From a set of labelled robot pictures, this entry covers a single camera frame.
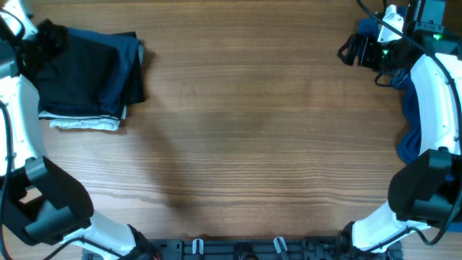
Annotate blue polo shirt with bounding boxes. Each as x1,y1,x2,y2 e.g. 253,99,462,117
358,17,461,233

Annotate black polo shirt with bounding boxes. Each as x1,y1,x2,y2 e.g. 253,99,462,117
24,19,117,114

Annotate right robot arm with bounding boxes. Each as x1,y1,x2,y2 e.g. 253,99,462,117
337,33,461,254

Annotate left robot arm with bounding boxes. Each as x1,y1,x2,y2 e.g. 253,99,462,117
1,10,161,259

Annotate folded dark blue garment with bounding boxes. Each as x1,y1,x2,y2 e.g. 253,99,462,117
69,28,141,114

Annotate folded black garment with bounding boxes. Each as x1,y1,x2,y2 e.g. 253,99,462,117
37,28,146,119

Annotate folded white garment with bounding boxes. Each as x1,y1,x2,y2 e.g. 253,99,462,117
39,45,146,131

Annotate right white rail clip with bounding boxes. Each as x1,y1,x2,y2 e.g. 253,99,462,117
273,236,289,260

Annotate white rail clip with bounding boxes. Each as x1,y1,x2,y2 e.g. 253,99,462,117
273,236,289,260
191,238,204,256

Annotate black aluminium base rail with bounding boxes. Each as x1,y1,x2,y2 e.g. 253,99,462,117
82,236,404,260

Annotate left white rail clip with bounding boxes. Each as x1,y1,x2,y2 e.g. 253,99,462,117
191,238,204,256

